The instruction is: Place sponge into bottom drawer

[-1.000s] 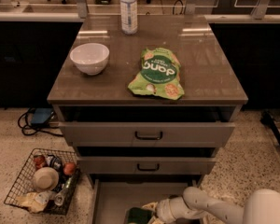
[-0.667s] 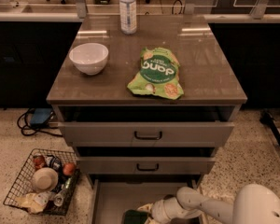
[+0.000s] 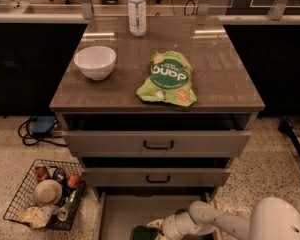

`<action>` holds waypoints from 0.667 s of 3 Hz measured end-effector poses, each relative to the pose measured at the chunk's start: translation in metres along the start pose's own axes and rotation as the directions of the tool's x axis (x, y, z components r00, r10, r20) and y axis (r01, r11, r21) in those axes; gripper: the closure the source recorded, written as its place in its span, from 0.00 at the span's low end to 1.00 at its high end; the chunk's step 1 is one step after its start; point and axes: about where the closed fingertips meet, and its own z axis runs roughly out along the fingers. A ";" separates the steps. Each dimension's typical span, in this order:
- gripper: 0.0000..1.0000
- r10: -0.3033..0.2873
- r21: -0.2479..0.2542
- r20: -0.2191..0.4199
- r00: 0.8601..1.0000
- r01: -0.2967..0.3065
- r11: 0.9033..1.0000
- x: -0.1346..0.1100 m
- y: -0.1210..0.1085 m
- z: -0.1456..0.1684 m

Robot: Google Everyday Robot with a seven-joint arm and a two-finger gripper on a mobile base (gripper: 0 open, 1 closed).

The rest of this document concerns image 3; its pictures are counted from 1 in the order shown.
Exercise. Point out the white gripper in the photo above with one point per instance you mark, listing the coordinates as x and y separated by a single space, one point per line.
169 224

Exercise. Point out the green and yellow sponge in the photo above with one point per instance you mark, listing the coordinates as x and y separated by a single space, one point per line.
144 233

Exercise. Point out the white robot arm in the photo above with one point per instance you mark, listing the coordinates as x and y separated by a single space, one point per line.
271 219

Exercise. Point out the bottom drawer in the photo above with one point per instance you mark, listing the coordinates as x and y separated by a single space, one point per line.
121 210

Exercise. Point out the drawer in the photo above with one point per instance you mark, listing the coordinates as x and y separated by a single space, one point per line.
121 210
153 144
156 177

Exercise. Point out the middle drawer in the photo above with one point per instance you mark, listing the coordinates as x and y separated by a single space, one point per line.
156 177

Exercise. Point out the grey drawer cabinet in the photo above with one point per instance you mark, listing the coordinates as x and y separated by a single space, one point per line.
163 129

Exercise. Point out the top drawer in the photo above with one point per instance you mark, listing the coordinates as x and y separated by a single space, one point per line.
153 144

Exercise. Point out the glass bottle in basket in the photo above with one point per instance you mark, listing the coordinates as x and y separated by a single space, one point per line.
64 212

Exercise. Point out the red apple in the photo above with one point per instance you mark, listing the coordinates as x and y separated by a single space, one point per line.
73 181

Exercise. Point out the beige round lid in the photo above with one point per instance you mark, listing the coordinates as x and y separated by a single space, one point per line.
47 192

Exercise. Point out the yellow crumpled bag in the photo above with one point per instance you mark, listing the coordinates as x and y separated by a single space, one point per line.
35 217

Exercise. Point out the red can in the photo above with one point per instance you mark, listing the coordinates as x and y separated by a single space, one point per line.
41 172

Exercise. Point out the green snack bag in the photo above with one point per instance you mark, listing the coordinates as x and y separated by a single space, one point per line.
170 80

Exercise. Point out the blue power box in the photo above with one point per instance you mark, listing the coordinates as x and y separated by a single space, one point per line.
43 125

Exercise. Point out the black metal stand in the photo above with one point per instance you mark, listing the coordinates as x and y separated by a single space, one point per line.
298 147

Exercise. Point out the white ceramic bowl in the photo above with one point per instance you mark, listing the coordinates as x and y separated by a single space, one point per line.
95 62

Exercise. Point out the clear plastic water bottle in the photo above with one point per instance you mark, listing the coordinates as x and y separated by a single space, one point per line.
137 17

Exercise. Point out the black wire basket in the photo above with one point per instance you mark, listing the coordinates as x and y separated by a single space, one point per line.
58 171

